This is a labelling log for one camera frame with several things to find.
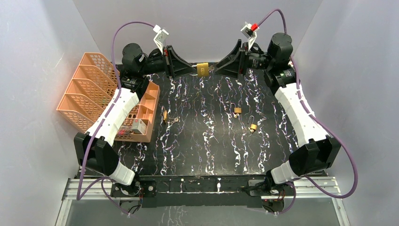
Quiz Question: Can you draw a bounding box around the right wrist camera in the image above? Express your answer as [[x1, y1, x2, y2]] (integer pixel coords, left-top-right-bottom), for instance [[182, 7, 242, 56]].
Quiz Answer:
[[240, 22, 259, 50]]

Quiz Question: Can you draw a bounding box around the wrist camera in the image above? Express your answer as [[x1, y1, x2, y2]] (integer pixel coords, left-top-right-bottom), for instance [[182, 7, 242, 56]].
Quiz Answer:
[[240, 22, 259, 50], [153, 24, 169, 52]]

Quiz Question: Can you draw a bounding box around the orange plastic desk organizer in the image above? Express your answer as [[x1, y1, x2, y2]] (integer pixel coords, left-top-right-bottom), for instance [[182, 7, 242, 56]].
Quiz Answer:
[[57, 53, 160, 143]]

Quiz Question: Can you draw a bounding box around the large brass padlock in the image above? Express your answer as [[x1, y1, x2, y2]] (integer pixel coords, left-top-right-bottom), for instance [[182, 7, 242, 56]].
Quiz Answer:
[[161, 106, 168, 124]]

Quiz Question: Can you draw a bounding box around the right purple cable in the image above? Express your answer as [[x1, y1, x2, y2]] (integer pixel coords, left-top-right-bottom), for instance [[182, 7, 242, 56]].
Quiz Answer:
[[257, 8, 359, 215]]

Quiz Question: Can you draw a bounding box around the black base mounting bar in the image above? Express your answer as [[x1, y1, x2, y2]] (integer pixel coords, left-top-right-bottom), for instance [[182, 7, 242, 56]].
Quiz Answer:
[[111, 175, 294, 209]]

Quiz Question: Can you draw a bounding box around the white staple box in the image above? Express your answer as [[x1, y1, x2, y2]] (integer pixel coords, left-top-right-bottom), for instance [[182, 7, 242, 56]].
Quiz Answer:
[[131, 119, 147, 135]]

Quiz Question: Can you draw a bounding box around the coloured marker set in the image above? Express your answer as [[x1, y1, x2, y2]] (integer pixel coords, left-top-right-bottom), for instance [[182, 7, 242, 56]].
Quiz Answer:
[[117, 128, 132, 136]]

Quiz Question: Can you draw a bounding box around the small open brass padlock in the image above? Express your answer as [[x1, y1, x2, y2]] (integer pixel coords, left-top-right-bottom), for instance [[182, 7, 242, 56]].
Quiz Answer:
[[247, 115, 257, 133]]

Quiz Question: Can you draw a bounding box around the small brass padlock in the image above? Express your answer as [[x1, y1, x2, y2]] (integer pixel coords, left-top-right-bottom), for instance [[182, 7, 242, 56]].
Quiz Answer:
[[230, 103, 242, 118], [247, 115, 257, 133]]

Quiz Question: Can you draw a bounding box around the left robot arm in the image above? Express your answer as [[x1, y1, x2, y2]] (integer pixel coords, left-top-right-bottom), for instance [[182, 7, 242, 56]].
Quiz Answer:
[[74, 43, 195, 196]]

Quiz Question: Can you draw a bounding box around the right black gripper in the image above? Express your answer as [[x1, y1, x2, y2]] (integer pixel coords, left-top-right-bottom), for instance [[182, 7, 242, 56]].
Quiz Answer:
[[214, 40, 273, 80]]

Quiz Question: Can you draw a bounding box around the medium brass padlock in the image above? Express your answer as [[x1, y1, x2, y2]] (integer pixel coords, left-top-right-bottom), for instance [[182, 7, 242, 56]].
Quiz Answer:
[[192, 63, 209, 77]]

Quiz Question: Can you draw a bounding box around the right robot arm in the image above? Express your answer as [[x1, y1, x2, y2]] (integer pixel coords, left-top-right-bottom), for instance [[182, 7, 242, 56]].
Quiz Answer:
[[216, 32, 341, 195]]

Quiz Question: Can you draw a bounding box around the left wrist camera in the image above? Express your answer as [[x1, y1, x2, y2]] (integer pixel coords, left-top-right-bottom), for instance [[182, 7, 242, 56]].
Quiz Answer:
[[153, 24, 169, 52]]

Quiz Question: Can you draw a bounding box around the aluminium frame rail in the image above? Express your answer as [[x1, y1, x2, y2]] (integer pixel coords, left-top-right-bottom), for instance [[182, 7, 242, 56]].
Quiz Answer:
[[55, 177, 350, 226]]

